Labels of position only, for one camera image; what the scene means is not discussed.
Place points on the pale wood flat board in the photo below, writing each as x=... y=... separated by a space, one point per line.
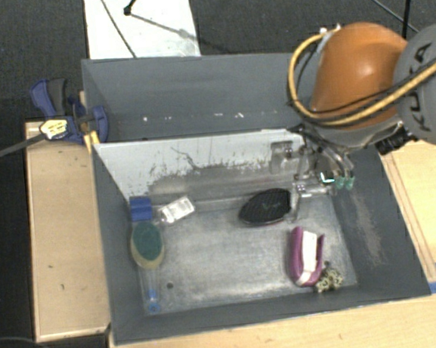
x=66 y=235

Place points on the blue square cap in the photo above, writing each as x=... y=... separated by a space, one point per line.
x=140 y=208

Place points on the grey metal bin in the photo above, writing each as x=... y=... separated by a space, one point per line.
x=225 y=252

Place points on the clear tube with blue tip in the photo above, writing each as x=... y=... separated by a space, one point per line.
x=152 y=292

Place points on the black cylinder on white bracket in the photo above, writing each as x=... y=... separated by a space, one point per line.
x=391 y=142

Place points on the black oval mesh brush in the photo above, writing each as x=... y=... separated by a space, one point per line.
x=265 y=207

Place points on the green and yellow oval sponge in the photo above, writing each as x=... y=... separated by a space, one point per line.
x=146 y=244

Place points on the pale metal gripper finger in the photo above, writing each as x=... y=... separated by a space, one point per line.
x=298 y=200
x=282 y=160

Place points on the olive knobbly small toy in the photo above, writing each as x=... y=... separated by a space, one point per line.
x=329 y=281

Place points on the clear packet with white label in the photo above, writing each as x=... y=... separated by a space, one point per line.
x=175 y=210

